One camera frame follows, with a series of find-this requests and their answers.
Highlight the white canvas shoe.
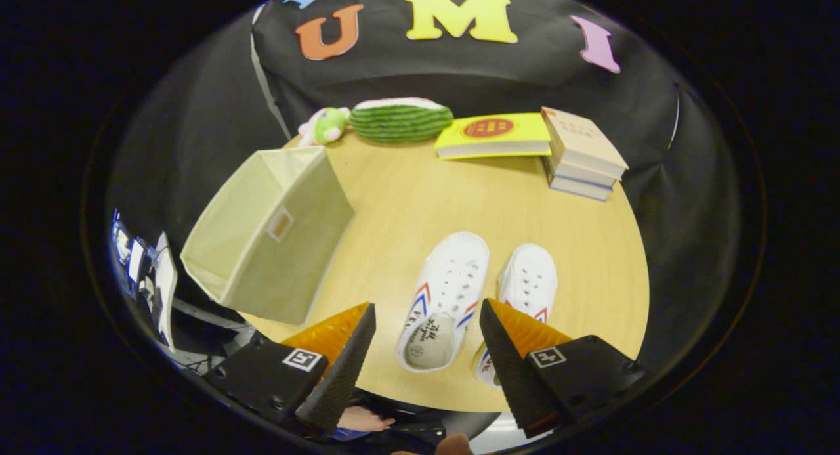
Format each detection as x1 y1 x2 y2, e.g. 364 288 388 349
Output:
472 243 558 388
396 231 490 374

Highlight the grey-blue cover book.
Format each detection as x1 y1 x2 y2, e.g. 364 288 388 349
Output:
546 173 616 202

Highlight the thin white book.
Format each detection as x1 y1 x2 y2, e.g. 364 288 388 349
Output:
543 156 621 190

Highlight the yellow book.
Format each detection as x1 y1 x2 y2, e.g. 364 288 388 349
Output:
434 112 553 160

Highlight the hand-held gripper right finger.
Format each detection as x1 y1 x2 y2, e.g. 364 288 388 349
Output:
479 299 647 439

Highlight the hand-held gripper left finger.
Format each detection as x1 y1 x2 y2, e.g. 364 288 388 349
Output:
203 302 378 439

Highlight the green striped watermelon plush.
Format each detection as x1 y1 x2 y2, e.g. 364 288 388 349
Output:
348 98 455 144

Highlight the pink and green plush toy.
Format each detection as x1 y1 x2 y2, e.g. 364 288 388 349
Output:
297 106 352 147

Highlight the thick tan cover book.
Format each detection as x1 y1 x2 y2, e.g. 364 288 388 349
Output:
541 106 629 180

